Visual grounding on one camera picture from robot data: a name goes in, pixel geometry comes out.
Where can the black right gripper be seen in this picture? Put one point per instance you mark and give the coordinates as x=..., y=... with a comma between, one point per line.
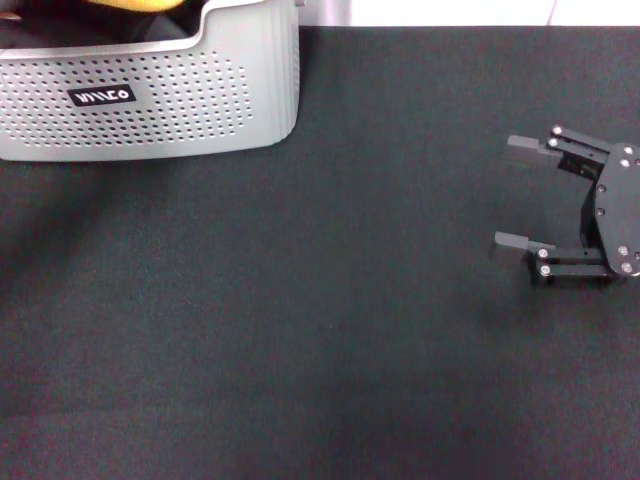
x=622, y=210

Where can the dark cloths pile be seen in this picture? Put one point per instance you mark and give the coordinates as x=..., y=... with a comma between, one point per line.
x=125, y=25

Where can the grey and yellow towel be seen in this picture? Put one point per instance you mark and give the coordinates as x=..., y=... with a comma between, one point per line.
x=140, y=3

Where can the grey perforated plastic storage box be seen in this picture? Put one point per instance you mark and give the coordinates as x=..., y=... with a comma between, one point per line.
x=200, y=100

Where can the black tablecloth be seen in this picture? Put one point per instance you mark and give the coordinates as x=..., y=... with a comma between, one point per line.
x=300, y=325

